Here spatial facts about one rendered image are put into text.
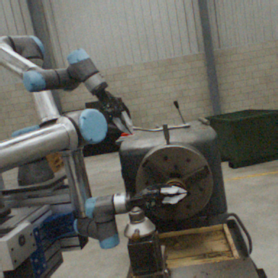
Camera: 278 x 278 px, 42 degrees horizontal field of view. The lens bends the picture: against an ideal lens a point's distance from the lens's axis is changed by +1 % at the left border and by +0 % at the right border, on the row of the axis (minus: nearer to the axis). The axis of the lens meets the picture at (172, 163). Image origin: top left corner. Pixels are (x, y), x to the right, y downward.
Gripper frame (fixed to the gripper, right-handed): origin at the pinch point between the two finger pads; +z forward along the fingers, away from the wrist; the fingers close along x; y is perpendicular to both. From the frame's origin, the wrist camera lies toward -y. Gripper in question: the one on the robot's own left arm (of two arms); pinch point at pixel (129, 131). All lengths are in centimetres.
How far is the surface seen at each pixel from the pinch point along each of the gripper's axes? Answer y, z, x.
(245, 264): 52, 45, 14
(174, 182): 12.1, 24.6, 4.8
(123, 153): -16.1, 6.7, -10.8
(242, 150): -442, 139, 61
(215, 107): -973, 110, 96
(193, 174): 5.7, 27.4, 11.6
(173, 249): 18.4, 43.8, -8.7
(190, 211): -0.2, 40.8, 1.5
